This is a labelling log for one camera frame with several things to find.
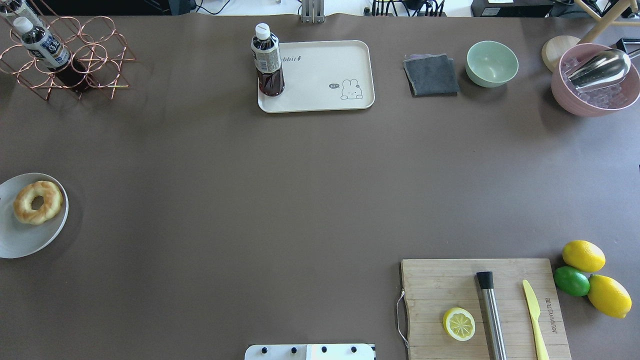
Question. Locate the glazed ring donut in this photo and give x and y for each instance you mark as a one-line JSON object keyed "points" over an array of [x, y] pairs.
{"points": [[52, 200]]}

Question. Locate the upper yellow lemon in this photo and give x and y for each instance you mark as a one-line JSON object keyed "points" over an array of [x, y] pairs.
{"points": [[584, 256]]}

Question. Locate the wooden cutting board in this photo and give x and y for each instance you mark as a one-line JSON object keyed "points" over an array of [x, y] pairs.
{"points": [[433, 286]]}

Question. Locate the cream rabbit tray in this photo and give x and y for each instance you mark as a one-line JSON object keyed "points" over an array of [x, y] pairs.
{"points": [[323, 76]]}

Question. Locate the yellow lemon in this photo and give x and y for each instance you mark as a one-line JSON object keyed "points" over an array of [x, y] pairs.
{"points": [[584, 256], [609, 296]]}

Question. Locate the yellow plastic knife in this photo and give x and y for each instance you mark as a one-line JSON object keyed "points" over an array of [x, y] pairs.
{"points": [[534, 313]]}

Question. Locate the white round plate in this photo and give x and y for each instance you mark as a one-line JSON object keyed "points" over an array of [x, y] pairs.
{"points": [[19, 239]]}

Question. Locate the dark tea bottle on tray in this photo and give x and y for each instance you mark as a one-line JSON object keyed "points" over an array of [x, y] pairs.
{"points": [[265, 46]]}

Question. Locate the steel muddler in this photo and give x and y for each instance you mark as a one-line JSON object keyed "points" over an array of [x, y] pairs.
{"points": [[491, 315]]}

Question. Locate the metal ice scoop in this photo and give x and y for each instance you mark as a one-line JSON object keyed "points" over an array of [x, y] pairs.
{"points": [[607, 67]]}

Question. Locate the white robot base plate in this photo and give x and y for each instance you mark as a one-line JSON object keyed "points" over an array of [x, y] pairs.
{"points": [[311, 351]]}

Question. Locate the grey folded cloth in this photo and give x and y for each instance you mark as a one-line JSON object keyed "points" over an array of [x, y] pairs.
{"points": [[431, 75]]}

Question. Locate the metal clamp at table edge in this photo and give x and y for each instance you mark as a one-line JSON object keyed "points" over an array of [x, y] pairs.
{"points": [[312, 11]]}

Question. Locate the green lime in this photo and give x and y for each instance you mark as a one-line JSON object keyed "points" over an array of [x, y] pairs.
{"points": [[571, 281]]}

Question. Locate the half lemon slice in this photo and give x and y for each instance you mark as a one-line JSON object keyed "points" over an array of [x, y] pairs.
{"points": [[459, 324]]}

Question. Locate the green ceramic bowl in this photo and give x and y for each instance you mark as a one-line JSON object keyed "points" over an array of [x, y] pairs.
{"points": [[490, 64]]}

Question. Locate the copper wire bottle rack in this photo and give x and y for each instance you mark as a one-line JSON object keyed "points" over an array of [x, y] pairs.
{"points": [[93, 40]]}

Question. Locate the lower yellow lemon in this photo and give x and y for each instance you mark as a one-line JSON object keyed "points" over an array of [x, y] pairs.
{"points": [[609, 296]]}

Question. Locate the round wooden coaster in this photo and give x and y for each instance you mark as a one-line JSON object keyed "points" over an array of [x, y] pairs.
{"points": [[555, 47]]}

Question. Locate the dark bottle in rack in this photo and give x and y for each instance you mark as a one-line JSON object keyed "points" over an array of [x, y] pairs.
{"points": [[57, 58]]}

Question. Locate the wooden stand frame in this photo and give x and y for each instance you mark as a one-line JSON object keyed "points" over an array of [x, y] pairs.
{"points": [[610, 19]]}

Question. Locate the pink ice bowl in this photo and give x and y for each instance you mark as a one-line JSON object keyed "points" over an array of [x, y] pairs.
{"points": [[569, 100]]}

